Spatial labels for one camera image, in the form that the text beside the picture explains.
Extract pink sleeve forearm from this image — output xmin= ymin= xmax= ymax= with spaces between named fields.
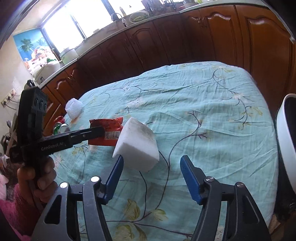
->
xmin=1 ymin=184 xmax=40 ymax=240

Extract white trash bin black liner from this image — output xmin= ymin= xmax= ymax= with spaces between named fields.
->
xmin=276 ymin=93 xmax=295 ymax=192

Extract wooden kitchen cabinets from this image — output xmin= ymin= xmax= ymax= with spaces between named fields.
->
xmin=41 ymin=4 xmax=295 ymax=136

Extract left hand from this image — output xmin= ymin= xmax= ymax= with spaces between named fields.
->
xmin=17 ymin=156 xmax=58 ymax=208

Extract crushed drink can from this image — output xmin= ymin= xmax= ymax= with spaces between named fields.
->
xmin=53 ymin=116 xmax=70 ymax=135

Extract small white foam net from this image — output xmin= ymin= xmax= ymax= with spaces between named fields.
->
xmin=65 ymin=98 xmax=83 ymax=120

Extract small red snack packet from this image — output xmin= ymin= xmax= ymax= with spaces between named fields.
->
xmin=88 ymin=116 xmax=123 ymax=146

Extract white foam block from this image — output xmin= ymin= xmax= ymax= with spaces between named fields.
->
xmin=112 ymin=117 xmax=159 ymax=173

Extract light green floral tablecloth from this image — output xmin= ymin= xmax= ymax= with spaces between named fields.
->
xmin=66 ymin=62 xmax=278 ymax=240

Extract white rice cooker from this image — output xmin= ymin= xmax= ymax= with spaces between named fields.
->
xmin=34 ymin=61 xmax=60 ymax=84

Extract tropical beach poster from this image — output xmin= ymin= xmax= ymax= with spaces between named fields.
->
xmin=13 ymin=29 xmax=57 ymax=72

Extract grey stone countertop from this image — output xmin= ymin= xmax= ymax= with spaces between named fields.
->
xmin=39 ymin=0 xmax=269 ymax=89

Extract sink faucet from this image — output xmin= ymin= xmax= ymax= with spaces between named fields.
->
xmin=111 ymin=13 xmax=127 ymax=27

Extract green bowl on counter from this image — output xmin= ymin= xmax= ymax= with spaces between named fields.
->
xmin=129 ymin=10 xmax=149 ymax=24

